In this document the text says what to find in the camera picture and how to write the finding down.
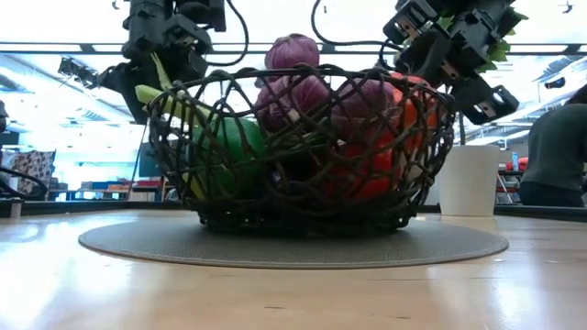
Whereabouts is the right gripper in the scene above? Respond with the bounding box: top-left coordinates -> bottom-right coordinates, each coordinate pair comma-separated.
382,0 -> 521,126

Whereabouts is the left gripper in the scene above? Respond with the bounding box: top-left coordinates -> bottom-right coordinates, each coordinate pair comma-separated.
95,0 -> 228,126

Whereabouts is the orange mini pumpkin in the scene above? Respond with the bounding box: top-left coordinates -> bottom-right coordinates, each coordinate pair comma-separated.
389,71 -> 440,150

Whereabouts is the round green fruit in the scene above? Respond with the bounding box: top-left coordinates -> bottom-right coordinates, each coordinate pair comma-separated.
190,116 -> 267,198

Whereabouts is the purple grape bunch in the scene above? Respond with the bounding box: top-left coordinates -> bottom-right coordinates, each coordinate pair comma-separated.
254,32 -> 400,134

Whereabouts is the black woven wire basket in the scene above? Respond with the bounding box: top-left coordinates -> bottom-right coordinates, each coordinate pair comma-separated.
145,63 -> 456,233

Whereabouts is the green leafy plant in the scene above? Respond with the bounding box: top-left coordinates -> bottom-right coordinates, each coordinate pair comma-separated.
433,4 -> 529,75

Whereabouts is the black computer monitor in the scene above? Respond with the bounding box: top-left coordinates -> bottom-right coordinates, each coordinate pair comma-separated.
137,141 -> 161,179

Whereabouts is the white plant pot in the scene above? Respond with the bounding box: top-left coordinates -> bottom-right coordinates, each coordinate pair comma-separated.
435,144 -> 502,217

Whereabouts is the distant work table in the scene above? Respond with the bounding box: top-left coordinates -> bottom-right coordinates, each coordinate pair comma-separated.
54,179 -> 138,203

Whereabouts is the person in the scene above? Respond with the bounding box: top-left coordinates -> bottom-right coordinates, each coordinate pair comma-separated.
518,84 -> 587,208

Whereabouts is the patterned cloth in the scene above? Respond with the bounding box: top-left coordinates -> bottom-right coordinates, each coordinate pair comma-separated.
11,149 -> 56,193

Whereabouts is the grey round placemat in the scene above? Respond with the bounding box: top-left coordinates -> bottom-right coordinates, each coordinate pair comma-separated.
77,218 -> 510,270

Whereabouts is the black ceiling camera cluster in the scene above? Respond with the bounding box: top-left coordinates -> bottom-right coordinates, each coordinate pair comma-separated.
57,57 -> 100,91

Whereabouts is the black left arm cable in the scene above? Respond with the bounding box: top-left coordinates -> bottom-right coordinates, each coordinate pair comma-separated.
201,0 -> 251,68

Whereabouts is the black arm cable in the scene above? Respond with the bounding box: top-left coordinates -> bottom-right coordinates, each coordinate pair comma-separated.
201,0 -> 251,68
310,0 -> 404,71

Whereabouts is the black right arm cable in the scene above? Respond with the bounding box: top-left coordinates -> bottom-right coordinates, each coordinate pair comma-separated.
310,0 -> 404,71

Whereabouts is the black aluminium table frame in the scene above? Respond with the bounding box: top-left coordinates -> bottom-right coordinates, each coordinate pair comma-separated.
0,197 -> 587,224

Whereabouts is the black curved cable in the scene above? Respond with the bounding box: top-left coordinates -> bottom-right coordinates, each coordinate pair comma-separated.
0,165 -> 50,201

